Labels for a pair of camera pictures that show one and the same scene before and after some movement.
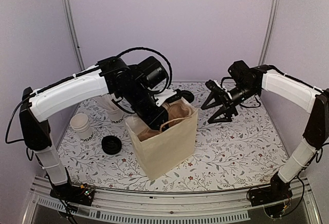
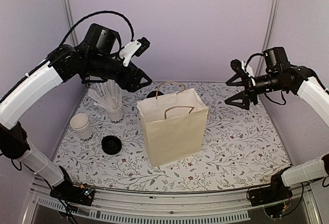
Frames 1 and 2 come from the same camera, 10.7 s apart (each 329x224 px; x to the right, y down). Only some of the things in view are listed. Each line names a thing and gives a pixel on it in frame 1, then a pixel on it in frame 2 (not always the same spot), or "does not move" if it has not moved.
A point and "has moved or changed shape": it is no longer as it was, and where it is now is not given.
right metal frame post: [274, 7] does not move
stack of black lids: [111, 145] does not move
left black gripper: [157, 121] to [137, 73]
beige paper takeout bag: [160, 152] has moved or changed shape
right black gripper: [228, 105] to [249, 89]
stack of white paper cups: [80, 124] does not move
